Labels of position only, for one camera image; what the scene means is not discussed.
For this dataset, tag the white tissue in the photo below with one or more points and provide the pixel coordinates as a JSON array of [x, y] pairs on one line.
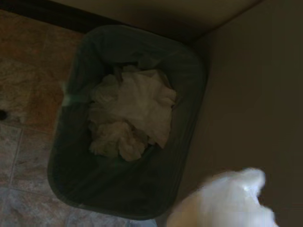
[[222, 203]]

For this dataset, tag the dark green trash bin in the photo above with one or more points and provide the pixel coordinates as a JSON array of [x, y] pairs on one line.
[[78, 165]]

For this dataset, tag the crumpled white tissues pile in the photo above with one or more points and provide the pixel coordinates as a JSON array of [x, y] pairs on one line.
[[139, 111]]

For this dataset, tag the dark baseboard strip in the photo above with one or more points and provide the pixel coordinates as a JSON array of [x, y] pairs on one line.
[[54, 17]]

